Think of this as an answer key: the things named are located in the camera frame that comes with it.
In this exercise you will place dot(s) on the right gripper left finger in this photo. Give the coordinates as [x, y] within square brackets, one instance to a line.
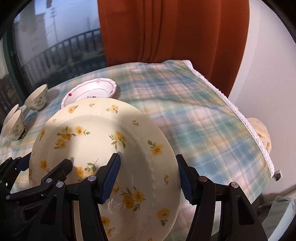
[94, 191]

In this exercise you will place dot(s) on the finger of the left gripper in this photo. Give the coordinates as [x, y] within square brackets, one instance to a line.
[23, 162]

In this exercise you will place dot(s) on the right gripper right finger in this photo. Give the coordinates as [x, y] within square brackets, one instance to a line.
[238, 219]

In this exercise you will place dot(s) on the floral bowl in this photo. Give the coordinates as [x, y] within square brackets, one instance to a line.
[10, 114]
[14, 128]
[37, 100]

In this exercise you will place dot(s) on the cream yellow-flowered plate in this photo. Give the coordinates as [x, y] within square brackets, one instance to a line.
[146, 196]

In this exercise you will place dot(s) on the white red-rimmed plate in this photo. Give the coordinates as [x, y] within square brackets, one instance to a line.
[98, 87]

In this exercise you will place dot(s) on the plaid tablecloth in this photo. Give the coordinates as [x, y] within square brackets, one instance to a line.
[197, 119]

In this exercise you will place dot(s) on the beige cushion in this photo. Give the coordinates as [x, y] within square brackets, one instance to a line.
[262, 132]

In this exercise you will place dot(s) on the balcony railing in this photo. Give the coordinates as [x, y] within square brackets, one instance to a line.
[70, 58]

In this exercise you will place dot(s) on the orange curtain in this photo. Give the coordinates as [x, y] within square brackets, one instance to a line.
[210, 34]

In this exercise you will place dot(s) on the green window frame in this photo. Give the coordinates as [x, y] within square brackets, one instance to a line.
[13, 63]

